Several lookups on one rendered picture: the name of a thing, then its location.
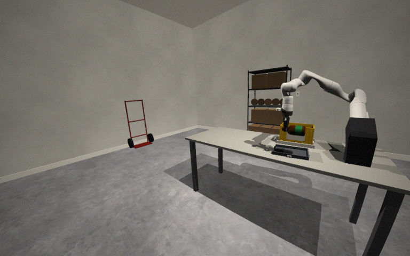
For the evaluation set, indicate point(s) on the yellow crate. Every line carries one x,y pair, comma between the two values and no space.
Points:
307,139

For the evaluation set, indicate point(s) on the brown bottle with green base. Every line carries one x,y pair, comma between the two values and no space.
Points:
296,130

